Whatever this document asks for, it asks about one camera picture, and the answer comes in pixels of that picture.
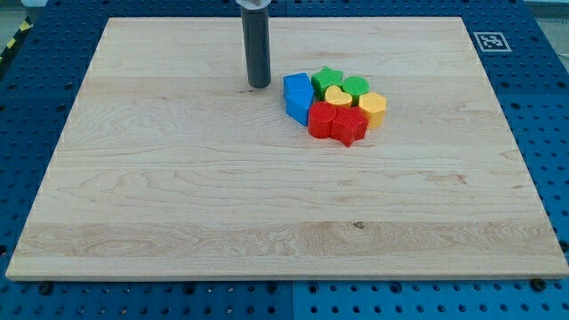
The red cylinder block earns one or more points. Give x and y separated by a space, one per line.
321 116

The blue pentagon block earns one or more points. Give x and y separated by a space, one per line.
297 104

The red star block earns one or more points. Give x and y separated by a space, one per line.
349 125

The blue cube block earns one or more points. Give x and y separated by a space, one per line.
296 83

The yellow heart block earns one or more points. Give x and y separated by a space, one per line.
335 96

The green star block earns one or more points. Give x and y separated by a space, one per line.
324 78

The green cylinder block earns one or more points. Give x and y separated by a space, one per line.
355 86

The yellow hexagon block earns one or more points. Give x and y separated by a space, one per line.
373 106

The light wooden board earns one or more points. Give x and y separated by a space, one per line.
170 167

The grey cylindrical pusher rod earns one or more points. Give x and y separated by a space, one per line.
256 46

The white fiducial marker tag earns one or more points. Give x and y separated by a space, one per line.
491 41

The black bolt left front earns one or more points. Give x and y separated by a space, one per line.
44 288

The black bolt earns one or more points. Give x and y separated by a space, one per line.
44 288
538 284

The black bolt right front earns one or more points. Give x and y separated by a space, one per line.
538 284

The yellow black hazard tape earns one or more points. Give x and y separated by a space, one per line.
15 43

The white rod mount collar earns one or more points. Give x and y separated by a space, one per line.
253 4

